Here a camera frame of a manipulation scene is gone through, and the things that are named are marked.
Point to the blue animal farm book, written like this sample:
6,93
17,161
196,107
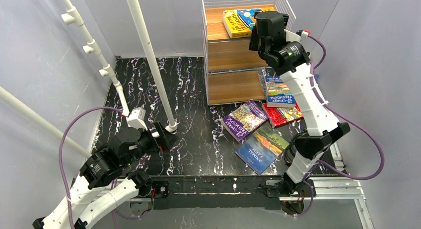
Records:
262,148

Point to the blue 91-storey treehouse book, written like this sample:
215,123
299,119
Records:
278,94

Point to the orange 130-storey treehouse book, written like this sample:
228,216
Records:
239,23

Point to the red treehouse book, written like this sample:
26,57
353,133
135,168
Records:
281,116

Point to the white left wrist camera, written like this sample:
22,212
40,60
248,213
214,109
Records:
136,119

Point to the white wire wooden shelf rack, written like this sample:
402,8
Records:
233,73

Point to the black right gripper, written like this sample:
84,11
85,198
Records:
258,41

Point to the purple 52-storey treehouse book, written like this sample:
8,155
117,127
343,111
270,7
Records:
244,120

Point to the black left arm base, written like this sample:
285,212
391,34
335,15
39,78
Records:
158,188

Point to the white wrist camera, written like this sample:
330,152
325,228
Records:
296,37
136,119

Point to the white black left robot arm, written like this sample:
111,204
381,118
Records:
83,209

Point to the white pvc pipe frame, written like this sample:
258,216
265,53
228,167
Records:
72,16

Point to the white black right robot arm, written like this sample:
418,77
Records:
283,51

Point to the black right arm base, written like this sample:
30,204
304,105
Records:
295,199

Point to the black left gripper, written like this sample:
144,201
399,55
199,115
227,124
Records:
161,135

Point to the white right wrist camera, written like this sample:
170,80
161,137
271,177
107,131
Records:
296,37

